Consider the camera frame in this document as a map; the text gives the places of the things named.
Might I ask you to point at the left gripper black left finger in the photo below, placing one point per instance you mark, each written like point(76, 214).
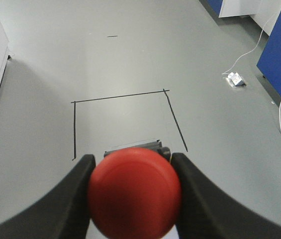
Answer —
point(61, 214)

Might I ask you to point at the red mushroom push button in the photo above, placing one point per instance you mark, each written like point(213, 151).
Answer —
point(135, 193)

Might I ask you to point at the blue lab cabinet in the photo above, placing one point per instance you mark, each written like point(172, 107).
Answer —
point(267, 14)

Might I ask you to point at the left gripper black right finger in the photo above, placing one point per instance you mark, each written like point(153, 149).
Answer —
point(207, 212)

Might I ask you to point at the white floor power strip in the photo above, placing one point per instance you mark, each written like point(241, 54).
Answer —
point(235, 80)

